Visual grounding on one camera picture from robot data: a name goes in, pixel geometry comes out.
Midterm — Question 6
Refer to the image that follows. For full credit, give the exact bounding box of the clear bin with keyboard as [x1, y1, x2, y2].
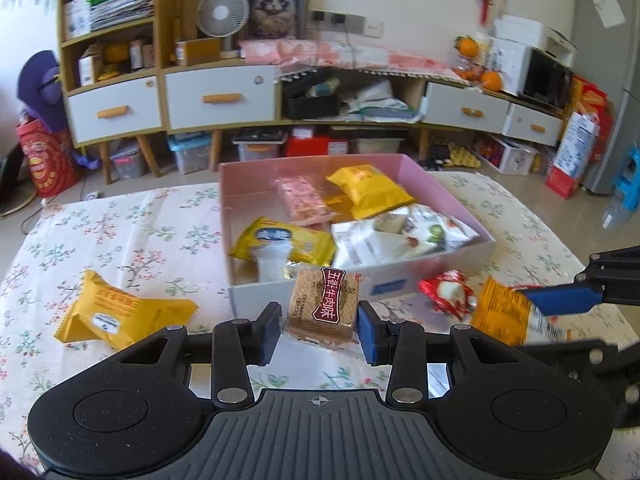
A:
[232, 127, 288, 162]

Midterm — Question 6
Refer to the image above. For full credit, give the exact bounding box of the gold long snack packet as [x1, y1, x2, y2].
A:
[324, 194, 354, 223]

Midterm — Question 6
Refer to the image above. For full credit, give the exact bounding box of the blue white milk carton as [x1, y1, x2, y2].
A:
[546, 112, 600, 200]

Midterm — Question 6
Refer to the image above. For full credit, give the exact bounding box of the white desk fan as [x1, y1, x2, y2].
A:
[196, 0, 250, 58]

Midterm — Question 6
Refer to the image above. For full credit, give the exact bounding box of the orange fruit upper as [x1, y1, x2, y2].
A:
[454, 36, 478, 60]

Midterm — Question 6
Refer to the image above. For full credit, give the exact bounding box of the yellow waffle sandwich packet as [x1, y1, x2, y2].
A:
[326, 164, 416, 220]

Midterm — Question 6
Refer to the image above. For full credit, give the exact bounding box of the orange fruit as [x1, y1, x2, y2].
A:
[480, 70, 503, 92]
[454, 36, 478, 60]

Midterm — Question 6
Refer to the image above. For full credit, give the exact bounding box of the low curved tv cabinet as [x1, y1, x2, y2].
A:
[276, 64, 572, 162]

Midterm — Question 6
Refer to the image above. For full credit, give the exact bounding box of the red candy packet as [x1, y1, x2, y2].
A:
[419, 270, 477, 322]

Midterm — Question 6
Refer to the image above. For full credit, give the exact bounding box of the silver small packet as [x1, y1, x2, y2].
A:
[250, 240, 293, 283]

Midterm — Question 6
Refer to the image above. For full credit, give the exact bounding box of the purple plush toy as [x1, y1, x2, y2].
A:
[16, 49, 101, 172]

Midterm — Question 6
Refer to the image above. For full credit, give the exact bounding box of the blue lid storage bin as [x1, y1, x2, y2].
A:
[167, 132, 212, 174]

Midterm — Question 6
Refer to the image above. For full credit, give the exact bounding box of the pink cardboard box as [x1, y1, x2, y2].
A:
[220, 154, 496, 301]

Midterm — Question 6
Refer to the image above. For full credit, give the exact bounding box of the orange fruit lower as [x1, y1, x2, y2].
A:
[480, 70, 503, 92]

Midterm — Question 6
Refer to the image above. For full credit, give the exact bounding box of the wooden shelf cabinet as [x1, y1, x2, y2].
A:
[58, 0, 281, 178]

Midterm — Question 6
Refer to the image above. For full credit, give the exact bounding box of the white nut mix packet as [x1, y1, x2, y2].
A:
[331, 204, 478, 270]

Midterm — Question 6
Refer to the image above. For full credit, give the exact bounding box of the black storage tray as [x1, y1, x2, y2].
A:
[282, 67, 342, 120]

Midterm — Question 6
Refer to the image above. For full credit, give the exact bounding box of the brown meat floss biscuit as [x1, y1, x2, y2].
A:
[285, 266, 359, 347]

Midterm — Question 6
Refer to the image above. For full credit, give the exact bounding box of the yellow salted cracker packet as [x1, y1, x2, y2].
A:
[230, 217, 336, 266]

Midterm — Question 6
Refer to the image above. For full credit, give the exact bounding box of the white microwave oven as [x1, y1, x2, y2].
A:
[488, 38, 574, 110]

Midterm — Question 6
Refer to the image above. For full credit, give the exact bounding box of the floral tablecloth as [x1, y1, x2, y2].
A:
[0, 171, 640, 480]

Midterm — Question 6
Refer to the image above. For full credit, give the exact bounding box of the clear orange label packet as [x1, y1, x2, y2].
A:
[471, 278, 570, 347]

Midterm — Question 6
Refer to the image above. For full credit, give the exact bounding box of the pink cloth runner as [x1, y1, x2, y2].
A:
[240, 39, 462, 81]

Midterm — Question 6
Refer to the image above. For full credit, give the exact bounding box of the pink nougat snack bar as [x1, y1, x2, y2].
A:
[277, 176, 337, 226]

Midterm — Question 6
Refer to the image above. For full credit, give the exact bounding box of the red gift bag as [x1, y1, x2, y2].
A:
[16, 119, 80, 198]

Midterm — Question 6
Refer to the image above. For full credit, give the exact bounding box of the red shoe box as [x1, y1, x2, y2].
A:
[284, 136, 349, 157]

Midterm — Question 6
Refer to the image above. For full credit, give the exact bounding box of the yellow egg tray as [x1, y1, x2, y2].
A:
[445, 142, 482, 169]

